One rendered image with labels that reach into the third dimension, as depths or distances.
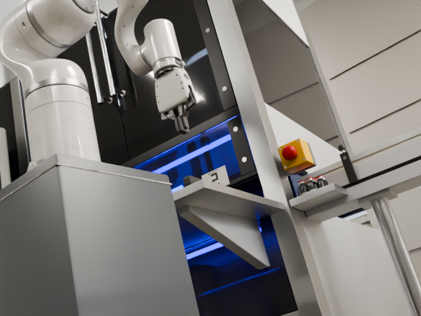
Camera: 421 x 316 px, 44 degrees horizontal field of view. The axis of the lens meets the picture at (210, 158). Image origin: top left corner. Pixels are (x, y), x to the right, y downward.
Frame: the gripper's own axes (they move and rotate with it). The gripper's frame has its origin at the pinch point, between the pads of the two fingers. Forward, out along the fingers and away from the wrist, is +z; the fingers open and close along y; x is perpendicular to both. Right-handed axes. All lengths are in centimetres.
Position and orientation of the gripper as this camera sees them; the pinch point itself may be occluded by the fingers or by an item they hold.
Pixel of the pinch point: (181, 125)
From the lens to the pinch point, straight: 134.8
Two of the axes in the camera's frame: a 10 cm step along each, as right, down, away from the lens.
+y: -8.1, 3.9, 4.4
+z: 2.3, 9.0, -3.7
